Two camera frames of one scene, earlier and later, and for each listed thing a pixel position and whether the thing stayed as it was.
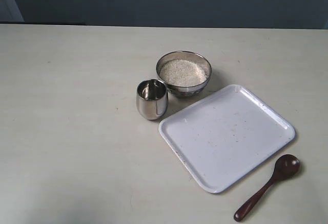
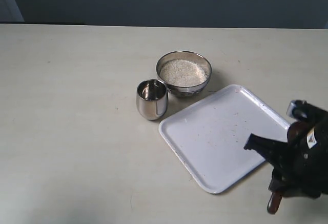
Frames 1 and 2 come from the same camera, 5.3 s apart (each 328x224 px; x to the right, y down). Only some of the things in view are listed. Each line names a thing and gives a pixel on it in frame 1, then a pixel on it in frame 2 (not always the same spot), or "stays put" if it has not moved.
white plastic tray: (218, 138) stays put
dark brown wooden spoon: (286, 166) to (295, 132)
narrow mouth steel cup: (151, 99) stays put
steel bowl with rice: (185, 74) stays put
